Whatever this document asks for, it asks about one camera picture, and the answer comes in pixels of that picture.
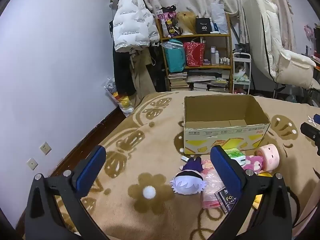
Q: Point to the yellow plush toy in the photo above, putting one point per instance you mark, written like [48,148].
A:
[258,201]

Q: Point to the white bottle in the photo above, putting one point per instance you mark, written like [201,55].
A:
[213,55]
[217,57]

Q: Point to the teal bag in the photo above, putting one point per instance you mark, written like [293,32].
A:
[175,58]

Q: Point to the clear bag of toys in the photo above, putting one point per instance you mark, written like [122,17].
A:
[121,100]

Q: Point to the pink round ornament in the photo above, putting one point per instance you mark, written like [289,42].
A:
[309,31]

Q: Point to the pink plastic bag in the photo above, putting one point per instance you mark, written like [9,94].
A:
[211,187]

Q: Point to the colourful printed bag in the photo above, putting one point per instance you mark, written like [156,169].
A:
[168,22]

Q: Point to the blonde wig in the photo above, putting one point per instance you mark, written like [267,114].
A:
[187,21]

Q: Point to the black packet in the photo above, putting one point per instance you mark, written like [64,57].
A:
[226,201]

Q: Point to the printed cardboard box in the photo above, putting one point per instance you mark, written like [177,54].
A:
[225,135]

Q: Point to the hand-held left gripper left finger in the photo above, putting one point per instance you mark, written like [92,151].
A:
[91,172]

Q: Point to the pile of magazines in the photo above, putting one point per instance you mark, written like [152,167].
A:
[210,82]

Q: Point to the white puffer jacket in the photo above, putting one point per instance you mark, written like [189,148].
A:
[130,22]

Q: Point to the stack of books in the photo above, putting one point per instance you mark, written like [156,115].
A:
[178,81]

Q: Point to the red patterned bag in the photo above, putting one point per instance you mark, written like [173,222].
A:
[195,55]

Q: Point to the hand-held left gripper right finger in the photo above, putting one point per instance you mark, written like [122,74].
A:
[225,172]

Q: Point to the pink round-faced plush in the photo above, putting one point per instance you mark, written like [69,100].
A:
[270,156]

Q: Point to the beige flower-print blanket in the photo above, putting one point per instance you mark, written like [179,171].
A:
[150,155]

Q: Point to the white paper bag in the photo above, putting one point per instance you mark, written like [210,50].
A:
[219,17]

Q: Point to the white trolley cart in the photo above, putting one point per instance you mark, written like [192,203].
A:
[241,55]

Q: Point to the black box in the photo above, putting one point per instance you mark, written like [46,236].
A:
[203,26]

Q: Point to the green packet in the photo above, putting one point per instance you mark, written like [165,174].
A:
[235,153]

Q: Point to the wall socket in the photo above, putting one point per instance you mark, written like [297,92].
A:
[45,148]
[32,164]

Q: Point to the white-haired plush doll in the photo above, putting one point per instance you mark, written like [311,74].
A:
[187,182]

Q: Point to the black hanging trousers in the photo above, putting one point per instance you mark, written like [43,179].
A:
[122,72]

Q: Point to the white padded chair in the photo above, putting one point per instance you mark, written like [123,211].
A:
[272,30]

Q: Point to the beige hanging garment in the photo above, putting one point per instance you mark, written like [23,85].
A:
[143,77]

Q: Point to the wooden shelf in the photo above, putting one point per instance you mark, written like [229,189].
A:
[195,36]

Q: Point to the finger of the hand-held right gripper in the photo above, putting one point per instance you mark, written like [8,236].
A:
[311,131]
[317,119]

